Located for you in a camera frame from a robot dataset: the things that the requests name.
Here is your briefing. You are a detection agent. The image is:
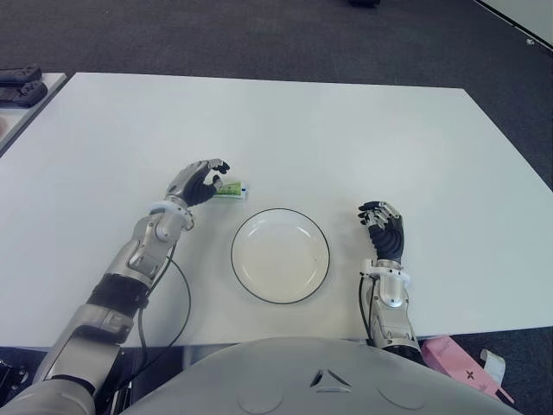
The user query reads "pink cardboard box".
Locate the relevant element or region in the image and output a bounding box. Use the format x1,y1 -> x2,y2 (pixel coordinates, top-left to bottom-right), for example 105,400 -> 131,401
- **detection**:
419,335 -> 516,403

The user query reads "black game controller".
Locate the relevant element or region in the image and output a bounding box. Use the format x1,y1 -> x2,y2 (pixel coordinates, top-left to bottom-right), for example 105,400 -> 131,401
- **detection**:
0,63 -> 42,86
0,80 -> 48,108

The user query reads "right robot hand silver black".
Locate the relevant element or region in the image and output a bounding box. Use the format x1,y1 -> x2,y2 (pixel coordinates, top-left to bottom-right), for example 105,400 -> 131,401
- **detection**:
357,200 -> 406,263

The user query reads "green white toothpaste tube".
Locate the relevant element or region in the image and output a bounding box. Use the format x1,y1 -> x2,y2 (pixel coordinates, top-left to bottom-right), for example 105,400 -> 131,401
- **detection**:
213,179 -> 251,201

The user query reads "grey robot torso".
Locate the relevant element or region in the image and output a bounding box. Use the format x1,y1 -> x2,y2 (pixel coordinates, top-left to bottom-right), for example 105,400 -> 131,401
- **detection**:
120,335 -> 524,415

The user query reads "white paper tag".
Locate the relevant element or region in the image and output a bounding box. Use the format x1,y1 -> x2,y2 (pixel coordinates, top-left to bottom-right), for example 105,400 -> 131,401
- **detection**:
479,348 -> 506,386

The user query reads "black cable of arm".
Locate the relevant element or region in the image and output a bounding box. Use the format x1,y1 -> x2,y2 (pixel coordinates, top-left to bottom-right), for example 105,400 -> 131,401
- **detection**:
359,276 -> 375,345
137,259 -> 193,368

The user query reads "white side table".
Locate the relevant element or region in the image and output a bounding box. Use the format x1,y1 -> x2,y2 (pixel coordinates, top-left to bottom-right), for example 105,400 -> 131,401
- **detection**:
0,72 -> 68,155

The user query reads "white plate with black rim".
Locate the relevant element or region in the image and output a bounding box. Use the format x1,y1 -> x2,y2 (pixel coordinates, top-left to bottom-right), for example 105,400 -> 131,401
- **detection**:
230,207 -> 332,307

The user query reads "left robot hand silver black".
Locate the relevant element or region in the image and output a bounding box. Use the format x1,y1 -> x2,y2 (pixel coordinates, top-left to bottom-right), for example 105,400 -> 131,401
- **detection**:
165,157 -> 231,208

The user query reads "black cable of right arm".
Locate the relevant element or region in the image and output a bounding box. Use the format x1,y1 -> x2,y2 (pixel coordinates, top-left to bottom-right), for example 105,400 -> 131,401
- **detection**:
359,276 -> 375,345

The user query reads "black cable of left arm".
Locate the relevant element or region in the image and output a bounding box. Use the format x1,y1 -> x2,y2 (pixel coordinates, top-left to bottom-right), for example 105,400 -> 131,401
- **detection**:
137,259 -> 193,368

